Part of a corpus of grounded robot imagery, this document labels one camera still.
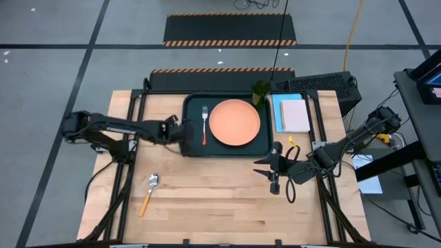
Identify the pink spiral notebook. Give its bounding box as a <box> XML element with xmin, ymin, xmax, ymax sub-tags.
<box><xmin>280</xmin><ymin>99</ymin><xmax>311</xmax><ymax>134</ymax></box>

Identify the large black striped floor mat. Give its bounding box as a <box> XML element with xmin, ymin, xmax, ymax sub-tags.
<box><xmin>162</xmin><ymin>12</ymin><xmax>298</xmax><ymax>48</ymax></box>

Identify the black desk base frame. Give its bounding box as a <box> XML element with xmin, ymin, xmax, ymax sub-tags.
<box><xmin>354</xmin><ymin>140</ymin><xmax>428</xmax><ymax>231</ymax></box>

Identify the metal spoon orange handle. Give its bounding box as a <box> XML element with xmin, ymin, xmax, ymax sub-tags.
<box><xmin>138</xmin><ymin>173</ymin><xmax>160</xmax><ymax>218</ymax></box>

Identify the metal fork orange handle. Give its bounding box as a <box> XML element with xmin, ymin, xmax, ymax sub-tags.
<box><xmin>201</xmin><ymin>105</ymin><xmax>209</xmax><ymax>146</ymax></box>

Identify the blue notebook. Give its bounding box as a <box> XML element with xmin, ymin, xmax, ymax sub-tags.
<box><xmin>271</xmin><ymin>93</ymin><xmax>304</xmax><ymax>134</ymax></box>

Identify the coiled black floor cable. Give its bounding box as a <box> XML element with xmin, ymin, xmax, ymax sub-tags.
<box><xmin>233</xmin><ymin>0</ymin><xmax>280</xmax><ymax>10</ymax></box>

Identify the orange round plate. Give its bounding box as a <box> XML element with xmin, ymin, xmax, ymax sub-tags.
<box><xmin>208</xmin><ymin>99</ymin><xmax>262</xmax><ymax>147</ymax></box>

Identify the dark green tray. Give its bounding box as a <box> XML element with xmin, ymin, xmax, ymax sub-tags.
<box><xmin>180</xmin><ymin>92</ymin><xmax>276</xmax><ymax>159</ymax></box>

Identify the black laptop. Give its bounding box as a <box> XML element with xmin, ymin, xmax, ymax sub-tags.
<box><xmin>409</xmin><ymin>48</ymin><xmax>441</xmax><ymax>106</ymax></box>

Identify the grey side desk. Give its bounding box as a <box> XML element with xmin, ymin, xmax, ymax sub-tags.
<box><xmin>393</xmin><ymin>67</ymin><xmax>441</xmax><ymax>163</ymax></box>

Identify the long black floor cable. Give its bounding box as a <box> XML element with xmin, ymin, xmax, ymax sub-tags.
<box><xmin>358</xmin><ymin>189</ymin><xmax>441</xmax><ymax>244</ymax></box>

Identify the white paper sheet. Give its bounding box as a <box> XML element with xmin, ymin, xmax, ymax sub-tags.
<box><xmin>351</xmin><ymin>154</ymin><xmax>384</xmax><ymax>195</ymax></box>

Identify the black hanging cable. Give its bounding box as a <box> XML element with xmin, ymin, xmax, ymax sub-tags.
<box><xmin>270</xmin><ymin>0</ymin><xmax>290</xmax><ymax>82</ymax></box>

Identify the small green potted plant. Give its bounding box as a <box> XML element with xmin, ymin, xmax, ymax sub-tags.
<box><xmin>251</xmin><ymin>79</ymin><xmax>272</xmax><ymax>107</ymax></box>

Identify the black metal table frame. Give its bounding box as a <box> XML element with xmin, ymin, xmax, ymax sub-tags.
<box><xmin>82</xmin><ymin>78</ymin><xmax>372</xmax><ymax>246</ymax></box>

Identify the yellow cable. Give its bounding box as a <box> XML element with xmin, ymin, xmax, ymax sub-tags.
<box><xmin>342</xmin><ymin>0</ymin><xmax>393</xmax><ymax>144</ymax></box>

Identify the narrow black striped floor mat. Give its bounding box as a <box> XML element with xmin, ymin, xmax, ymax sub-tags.
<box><xmin>148</xmin><ymin>67</ymin><xmax>297</xmax><ymax>92</ymax></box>

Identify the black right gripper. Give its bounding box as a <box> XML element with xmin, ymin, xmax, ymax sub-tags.
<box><xmin>253</xmin><ymin>141</ymin><xmax>313</xmax><ymax>195</ymax></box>

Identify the black keyboard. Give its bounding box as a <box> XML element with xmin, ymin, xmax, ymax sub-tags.
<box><xmin>431</xmin><ymin>161</ymin><xmax>441</xmax><ymax>198</ymax></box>

